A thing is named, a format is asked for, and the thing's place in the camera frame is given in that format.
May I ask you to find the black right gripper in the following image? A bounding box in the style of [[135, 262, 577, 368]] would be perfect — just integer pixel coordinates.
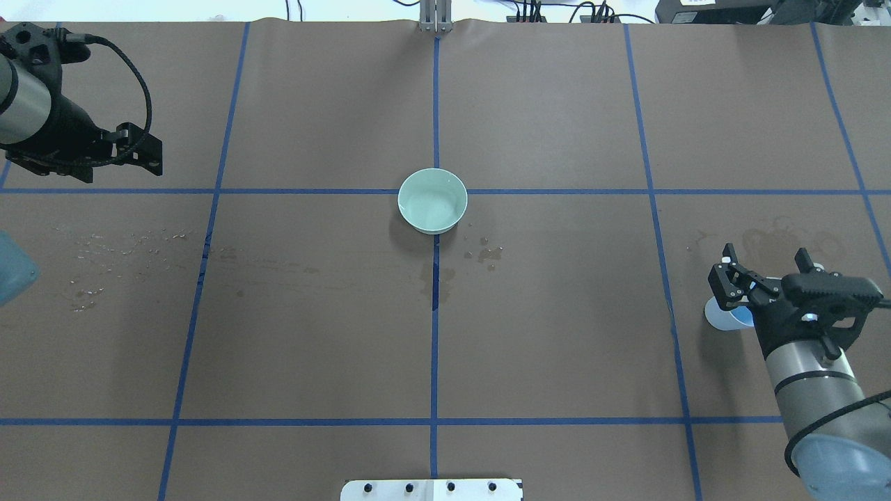
[[709, 242, 843, 358]]

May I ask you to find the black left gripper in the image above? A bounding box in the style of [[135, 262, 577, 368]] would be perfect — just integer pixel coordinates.
[[2, 95, 164, 183]]

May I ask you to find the light blue plastic cup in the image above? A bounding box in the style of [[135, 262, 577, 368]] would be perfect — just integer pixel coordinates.
[[704, 297, 754, 332]]

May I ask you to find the mint green bowl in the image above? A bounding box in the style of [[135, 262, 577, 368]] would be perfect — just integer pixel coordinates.
[[397, 168, 470, 235]]

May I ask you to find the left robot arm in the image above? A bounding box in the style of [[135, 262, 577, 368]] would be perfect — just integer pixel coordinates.
[[2, 60, 163, 184]]

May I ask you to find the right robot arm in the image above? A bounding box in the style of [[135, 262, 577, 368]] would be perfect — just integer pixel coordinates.
[[709, 244, 890, 500]]

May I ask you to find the black box on desk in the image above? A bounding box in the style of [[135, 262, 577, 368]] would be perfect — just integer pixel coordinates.
[[654, 1, 777, 25]]

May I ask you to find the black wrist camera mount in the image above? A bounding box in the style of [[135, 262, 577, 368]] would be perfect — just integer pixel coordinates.
[[782, 271, 889, 350]]

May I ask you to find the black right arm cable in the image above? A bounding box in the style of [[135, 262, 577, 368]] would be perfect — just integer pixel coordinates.
[[784, 299, 891, 477]]

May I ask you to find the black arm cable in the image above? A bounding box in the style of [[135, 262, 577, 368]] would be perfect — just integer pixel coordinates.
[[42, 35, 154, 168], [784, 299, 891, 477]]

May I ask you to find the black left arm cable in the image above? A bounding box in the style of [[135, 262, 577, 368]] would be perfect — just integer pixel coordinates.
[[42, 35, 154, 168]]

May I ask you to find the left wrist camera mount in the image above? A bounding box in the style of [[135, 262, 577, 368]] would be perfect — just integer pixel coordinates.
[[2, 22, 91, 94]]

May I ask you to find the aluminium frame post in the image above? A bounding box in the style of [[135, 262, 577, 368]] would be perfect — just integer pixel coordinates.
[[418, 0, 454, 35]]

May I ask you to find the white pedestal base plate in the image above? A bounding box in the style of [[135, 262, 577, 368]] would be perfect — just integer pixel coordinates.
[[340, 478, 525, 500]]

